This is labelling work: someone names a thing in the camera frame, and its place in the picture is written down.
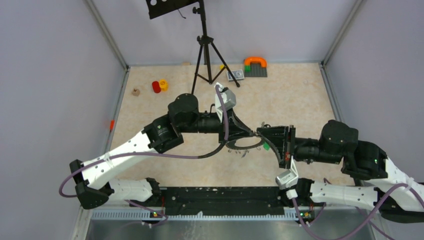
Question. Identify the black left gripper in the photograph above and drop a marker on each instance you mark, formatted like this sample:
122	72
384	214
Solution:
236	128

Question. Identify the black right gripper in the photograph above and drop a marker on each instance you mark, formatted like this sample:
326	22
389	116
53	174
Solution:
282	142

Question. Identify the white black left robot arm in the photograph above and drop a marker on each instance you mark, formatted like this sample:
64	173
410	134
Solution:
95	180

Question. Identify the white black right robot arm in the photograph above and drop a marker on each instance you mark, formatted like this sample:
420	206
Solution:
394	195

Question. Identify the blue playing card box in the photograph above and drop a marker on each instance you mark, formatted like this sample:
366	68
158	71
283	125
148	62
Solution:
237	74

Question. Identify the grey lego baseplate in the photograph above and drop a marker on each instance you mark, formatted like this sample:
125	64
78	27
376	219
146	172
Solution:
256	71

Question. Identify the green lego brick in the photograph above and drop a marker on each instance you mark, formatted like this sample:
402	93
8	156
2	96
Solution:
247	68

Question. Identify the orange plastic arch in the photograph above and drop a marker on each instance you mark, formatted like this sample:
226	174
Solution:
255	60

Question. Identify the yellow plastic cylinder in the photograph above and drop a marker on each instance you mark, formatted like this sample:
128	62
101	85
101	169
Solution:
164	86

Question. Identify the red plastic cylinder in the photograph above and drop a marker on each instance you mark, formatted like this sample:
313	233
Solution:
156	87

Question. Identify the black tripod stand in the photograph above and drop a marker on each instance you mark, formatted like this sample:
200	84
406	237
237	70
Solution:
205	41

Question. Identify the small wooden block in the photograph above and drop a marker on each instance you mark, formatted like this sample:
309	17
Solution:
136	92

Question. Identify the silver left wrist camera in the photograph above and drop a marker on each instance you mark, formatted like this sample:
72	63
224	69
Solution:
228	99

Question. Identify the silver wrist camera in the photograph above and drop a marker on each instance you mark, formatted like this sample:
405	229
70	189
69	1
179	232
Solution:
228	99
287	179

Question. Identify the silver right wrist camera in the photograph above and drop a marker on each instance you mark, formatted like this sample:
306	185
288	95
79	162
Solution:
287	179

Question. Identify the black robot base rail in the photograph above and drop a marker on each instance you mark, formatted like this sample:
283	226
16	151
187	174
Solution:
218	201

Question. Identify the black perforated mount plate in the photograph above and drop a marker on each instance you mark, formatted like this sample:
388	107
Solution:
157	8

